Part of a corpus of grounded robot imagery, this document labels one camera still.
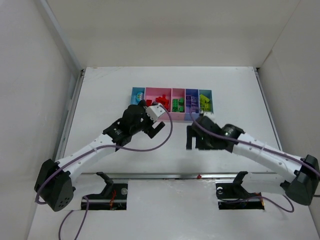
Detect large pink bin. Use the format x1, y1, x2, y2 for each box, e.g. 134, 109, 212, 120
143, 87, 173, 123

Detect green lego plate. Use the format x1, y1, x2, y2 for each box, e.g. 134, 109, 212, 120
172, 98, 179, 112

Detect lime lego brick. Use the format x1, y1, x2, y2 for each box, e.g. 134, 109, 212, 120
199, 94, 212, 112

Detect light blue bin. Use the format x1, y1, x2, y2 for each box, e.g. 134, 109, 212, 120
198, 89, 214, 113
130, 87, 146, 105

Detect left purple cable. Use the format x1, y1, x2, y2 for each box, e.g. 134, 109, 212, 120
34, 103, 174, 240

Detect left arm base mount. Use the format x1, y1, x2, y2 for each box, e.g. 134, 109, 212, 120
77, 172, 129, 211

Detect small pink bin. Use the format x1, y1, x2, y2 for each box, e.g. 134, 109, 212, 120
171, 88, 186, 121

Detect right light blue bin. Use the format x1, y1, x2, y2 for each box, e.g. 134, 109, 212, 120
198, 89, 214, 113

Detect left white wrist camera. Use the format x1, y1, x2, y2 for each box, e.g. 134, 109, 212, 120
145, 103, 166, 123

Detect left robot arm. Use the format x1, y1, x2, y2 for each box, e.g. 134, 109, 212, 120
34, 100, 168, 212

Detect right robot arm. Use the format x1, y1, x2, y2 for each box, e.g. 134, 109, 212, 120
186, 114, 320, 206

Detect purple cable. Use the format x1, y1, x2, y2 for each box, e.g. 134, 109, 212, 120
188, 106, 320, 213
34, 103, 174, 240

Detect metal table rail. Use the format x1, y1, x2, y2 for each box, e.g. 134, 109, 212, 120
77, 172, 283, 180

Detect purple lego piece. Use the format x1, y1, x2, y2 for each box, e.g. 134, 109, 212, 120
185, 95, 199, 113

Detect left light blue bin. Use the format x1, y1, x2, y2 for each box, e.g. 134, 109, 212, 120
130, 87, 146, 105

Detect green lego brick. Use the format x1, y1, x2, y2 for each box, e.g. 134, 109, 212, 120
178, 97, 185, 113

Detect teal frog printed lego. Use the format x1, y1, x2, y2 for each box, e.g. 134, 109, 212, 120
135, 91, 144, 103

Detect red lego brick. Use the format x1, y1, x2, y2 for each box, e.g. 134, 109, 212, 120
146, 99, 153, 107

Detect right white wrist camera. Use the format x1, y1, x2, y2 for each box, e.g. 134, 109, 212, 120
203, 111, 216, 122

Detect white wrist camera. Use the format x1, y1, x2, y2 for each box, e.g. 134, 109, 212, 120
203, 111, 216, 122
145, 103, 166, 123

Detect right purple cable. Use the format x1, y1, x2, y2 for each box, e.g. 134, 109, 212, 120
188, 106, 320, 213

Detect red lego pieces in bin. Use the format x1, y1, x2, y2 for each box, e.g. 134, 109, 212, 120
155, 94, 170, 108

